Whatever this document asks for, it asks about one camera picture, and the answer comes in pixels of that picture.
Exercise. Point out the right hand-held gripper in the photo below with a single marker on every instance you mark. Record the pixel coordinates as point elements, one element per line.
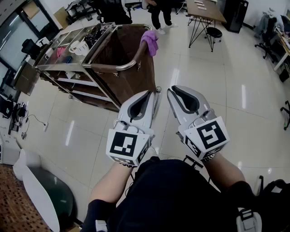
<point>210,136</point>

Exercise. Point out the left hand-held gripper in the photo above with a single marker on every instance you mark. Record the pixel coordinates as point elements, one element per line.
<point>123,145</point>

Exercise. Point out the brown laundry bag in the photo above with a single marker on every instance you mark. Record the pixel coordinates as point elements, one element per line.
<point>122,49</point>

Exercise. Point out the purple cloth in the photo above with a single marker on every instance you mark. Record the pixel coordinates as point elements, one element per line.
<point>150,43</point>

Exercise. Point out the person's left forearm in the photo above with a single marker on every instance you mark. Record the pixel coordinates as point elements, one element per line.
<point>108,183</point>

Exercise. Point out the person's right forearm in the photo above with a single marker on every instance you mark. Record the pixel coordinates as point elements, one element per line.
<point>224,172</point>

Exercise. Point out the stainless steel cart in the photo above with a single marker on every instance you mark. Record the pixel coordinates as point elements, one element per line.
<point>74,34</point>

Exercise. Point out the person's white shoe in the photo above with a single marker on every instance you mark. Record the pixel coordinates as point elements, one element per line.
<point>152,152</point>

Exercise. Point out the silver wristwatch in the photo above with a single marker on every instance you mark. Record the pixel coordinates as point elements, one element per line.
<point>209,157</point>

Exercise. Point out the black round stool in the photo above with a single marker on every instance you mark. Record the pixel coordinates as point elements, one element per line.
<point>214,32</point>

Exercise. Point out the white mug dark feather print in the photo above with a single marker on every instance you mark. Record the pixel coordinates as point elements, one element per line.
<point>82,49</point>

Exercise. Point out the blue box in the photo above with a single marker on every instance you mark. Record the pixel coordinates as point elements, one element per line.
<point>68,59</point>

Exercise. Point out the white power strip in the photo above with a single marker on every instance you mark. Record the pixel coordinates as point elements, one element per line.
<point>46,126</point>

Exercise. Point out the person's black shirt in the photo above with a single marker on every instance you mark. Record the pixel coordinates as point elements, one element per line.
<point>170,199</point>

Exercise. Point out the pink cloth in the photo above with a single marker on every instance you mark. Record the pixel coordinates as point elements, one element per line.
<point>60,51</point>

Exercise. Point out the wooden table black legs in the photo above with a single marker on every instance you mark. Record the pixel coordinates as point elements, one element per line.
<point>213,11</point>

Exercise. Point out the black office chair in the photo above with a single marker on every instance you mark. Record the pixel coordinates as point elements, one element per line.
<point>286,117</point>
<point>269,38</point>
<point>31,48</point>
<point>113,11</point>

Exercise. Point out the black tall cabinet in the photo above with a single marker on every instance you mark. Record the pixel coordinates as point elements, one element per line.
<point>235,15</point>

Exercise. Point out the small white cup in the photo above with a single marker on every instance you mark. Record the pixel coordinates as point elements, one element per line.
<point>48,54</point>

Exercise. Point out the white desk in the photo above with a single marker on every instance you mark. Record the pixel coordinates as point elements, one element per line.
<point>283,47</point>

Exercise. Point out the grey jacket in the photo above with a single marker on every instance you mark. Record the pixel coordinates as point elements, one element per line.
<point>266,22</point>

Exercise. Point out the dark low cabinet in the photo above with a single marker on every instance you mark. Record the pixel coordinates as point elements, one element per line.
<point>26,79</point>

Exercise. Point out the pile of black equipment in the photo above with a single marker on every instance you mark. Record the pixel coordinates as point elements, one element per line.
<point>19,112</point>

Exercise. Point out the grey harness pad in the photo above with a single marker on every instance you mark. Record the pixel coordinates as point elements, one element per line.
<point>248,220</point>
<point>100,225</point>

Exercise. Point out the white shell chair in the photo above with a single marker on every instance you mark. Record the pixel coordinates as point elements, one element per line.
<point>38,194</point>

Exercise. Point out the white cabinet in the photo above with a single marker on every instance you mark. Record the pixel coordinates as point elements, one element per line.
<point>9,149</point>

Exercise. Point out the glass partition doors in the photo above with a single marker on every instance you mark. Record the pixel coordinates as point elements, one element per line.
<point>13,40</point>

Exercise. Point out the brown door panel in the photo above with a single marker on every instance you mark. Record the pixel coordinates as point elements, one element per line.
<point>30,10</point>

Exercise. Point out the black T-shaped bracket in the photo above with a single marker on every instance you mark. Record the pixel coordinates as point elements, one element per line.
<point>191,158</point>

